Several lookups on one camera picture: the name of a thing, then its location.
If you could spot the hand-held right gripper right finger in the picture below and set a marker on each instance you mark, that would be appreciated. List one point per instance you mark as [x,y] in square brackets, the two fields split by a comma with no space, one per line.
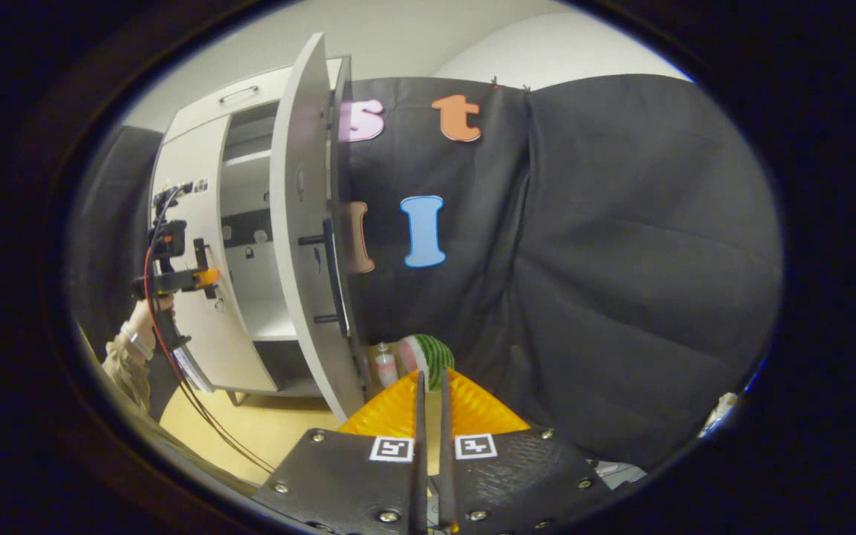
[517,483]

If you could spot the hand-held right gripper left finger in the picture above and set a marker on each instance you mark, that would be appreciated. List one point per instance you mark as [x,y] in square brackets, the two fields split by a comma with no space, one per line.
[346,483]

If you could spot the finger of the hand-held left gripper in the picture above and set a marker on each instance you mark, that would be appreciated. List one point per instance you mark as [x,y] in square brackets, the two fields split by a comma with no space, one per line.
[206,278]

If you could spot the white double-door shoe cabinet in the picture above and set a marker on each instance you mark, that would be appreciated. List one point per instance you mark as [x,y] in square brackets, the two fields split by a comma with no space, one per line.
[257,275]

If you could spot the white shoe cabinet door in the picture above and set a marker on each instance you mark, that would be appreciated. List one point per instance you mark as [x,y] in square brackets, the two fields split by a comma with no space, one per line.
[190,148]
[298,223]

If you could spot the white cabinet shelf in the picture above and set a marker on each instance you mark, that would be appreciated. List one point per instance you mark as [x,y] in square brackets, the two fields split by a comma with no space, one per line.
[250,157]
[272,323]

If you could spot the white printed box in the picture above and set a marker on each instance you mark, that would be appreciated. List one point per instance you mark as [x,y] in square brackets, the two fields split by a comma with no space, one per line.
[194,370]

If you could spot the pink drink bottle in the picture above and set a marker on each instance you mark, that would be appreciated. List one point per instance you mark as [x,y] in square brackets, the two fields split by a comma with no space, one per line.
[386,368]

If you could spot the watermelon slice toy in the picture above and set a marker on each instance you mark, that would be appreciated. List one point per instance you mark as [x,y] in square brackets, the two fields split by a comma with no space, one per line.
[432,357]

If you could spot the white object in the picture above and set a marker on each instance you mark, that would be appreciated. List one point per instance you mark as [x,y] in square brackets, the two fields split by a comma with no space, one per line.
[718,416]

